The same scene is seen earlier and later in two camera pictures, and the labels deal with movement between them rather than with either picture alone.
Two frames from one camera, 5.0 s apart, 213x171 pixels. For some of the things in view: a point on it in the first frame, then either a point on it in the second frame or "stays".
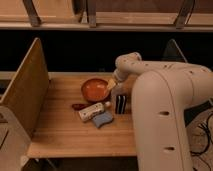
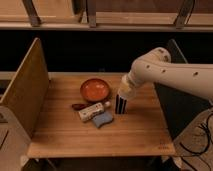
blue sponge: (102, 118) stays
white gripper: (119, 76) → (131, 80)
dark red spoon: (78, 106) stays
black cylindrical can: (120, 106) stays
